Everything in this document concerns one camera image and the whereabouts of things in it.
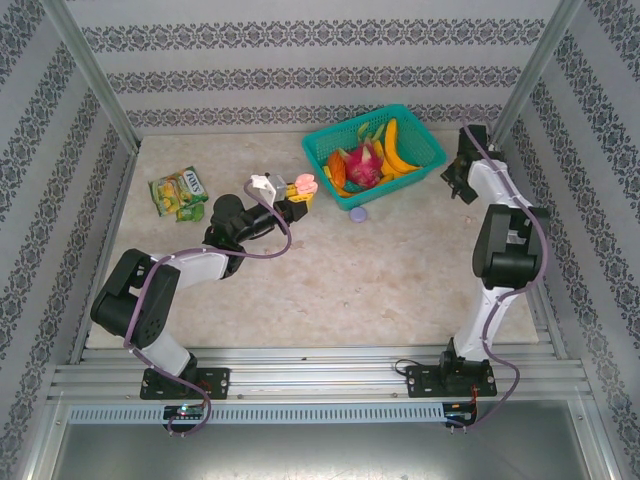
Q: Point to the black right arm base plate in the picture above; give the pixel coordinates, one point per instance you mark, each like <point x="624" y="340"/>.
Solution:
<point x="415" y="382"/>

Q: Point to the pink peach toy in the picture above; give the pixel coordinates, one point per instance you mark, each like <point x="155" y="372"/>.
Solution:
<point x="306" y="187"/>

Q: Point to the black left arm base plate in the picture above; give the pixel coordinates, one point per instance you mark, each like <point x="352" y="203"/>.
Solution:
<point x="220" y="382"/>

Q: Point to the orange papaya half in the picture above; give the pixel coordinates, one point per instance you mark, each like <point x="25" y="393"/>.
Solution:
<point x="337" y="167"/>

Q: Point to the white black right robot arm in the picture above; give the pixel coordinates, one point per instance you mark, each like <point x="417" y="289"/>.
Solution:
<point x="480" y="320"/>

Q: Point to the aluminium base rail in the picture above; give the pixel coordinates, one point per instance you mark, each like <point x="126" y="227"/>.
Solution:
<point x="320" y="380"/>

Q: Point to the pink dragon fruit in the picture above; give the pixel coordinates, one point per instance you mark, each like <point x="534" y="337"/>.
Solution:
<point x="362" y="167"/>

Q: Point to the grey metal panel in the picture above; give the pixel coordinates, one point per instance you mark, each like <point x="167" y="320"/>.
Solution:
<point x="320" y="450"/>

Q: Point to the small yellow banana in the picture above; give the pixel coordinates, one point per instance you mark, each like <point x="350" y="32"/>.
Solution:
<point x="387" y="175"/>

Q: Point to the aluminium side rail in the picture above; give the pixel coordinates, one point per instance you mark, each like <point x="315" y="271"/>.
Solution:
<point x="547" y="325"/>
<point x="117" y="200"/>

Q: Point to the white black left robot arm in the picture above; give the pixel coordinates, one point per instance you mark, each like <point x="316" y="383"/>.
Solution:
<point x="165" y="352"/>

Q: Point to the aluminium frame post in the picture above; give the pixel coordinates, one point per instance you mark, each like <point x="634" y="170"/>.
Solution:
<point x="532" y="75"/>
<point x="92" y="75"/>

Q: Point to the large orange-yellow banana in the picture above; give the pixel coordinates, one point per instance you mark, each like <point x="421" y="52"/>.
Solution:
<point x="392" y="150"/>

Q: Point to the green Fox's candy bag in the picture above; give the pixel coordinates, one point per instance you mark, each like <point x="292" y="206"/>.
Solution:
<point x="175" y="192"/>

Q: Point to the yellow fruit slice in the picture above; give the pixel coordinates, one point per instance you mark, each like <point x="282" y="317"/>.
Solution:
<point x="327" y="171"/>

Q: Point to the teal plastic basket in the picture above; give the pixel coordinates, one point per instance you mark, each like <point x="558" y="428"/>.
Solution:
<point x="425" y="145"/>

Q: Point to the small green biscuit packet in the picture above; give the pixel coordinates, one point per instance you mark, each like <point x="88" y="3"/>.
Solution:
<point x="189" y="213"/>

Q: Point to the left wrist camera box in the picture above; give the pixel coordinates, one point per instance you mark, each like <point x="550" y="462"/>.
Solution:
<point x="270" y="187"/>

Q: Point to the purple earbud charging case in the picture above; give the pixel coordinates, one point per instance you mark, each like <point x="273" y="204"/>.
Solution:
<point x="358" y="215"/>

